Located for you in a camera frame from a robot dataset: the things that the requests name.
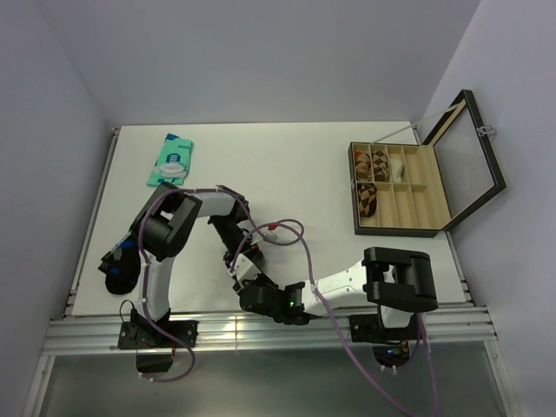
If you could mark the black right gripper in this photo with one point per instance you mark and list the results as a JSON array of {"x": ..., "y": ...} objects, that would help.
[{"x": 239, "y": 285}]

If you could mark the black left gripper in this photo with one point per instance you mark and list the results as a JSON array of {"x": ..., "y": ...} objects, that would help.
[{"x": 247, "y": 248}]

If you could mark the cream yellow sock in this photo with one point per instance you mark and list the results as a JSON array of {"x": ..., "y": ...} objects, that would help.
[{"x": 396, "y": 170}]

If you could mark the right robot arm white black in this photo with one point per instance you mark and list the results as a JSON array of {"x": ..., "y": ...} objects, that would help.
[{"x": 399, "y": 282}]

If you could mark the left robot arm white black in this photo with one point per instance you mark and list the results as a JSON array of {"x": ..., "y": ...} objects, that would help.
[{"x": 162, "y": 229}]

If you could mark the teal patterned sock pair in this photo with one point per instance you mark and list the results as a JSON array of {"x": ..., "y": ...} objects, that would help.
[{"x": 173, "y": 163}]

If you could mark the black blue sock pair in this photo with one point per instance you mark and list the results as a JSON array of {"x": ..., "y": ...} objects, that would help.
[{"x": 121, "y": 266}]

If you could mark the dark checkered rolled sock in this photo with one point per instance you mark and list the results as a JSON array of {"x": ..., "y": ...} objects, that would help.
[{"x": 367, "y": 199}]

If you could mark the orange brown rolled sock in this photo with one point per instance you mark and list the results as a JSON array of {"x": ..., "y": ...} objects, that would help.
[{"x": 362, "y": 166}]

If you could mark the brown checkered rolled sock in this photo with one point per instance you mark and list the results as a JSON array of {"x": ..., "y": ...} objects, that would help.
[{"x": 380, "y": 166}]

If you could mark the black compartment box with lid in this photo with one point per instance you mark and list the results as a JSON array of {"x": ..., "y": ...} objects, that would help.
[{"x": 447, "y": 177}]

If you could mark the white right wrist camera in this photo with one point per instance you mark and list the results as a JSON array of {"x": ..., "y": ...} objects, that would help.
[{"x": 243, "y": 270}]

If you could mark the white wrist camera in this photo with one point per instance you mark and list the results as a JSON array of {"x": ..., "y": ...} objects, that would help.
[
  {"x": 243, "y": 270},
  {"x": 269, "y": 235}
]

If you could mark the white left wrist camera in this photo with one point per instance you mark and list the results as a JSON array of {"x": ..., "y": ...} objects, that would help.
[{"x": 269, "y": 235}]

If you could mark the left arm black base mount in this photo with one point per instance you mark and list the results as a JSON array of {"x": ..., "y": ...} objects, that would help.
[{"x": 155, "y": 352}]

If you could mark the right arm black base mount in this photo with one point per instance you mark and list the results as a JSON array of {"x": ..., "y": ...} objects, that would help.
[{"x": 391, "y": 346}]

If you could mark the aluminium frame rail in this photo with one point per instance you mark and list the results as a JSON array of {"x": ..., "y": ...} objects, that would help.
[{"x": 238, "y": 332}]

